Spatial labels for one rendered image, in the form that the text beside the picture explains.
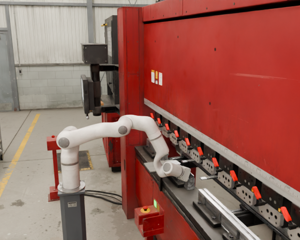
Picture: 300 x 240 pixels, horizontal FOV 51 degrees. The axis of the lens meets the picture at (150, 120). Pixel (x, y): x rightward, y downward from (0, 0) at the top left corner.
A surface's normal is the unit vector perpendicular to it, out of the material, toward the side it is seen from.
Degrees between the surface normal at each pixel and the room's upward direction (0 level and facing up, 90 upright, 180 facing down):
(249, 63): 90
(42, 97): 90
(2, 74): 90
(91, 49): 90
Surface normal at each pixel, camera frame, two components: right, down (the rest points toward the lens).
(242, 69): -0.95, 0.08
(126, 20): 0.31, 0.25
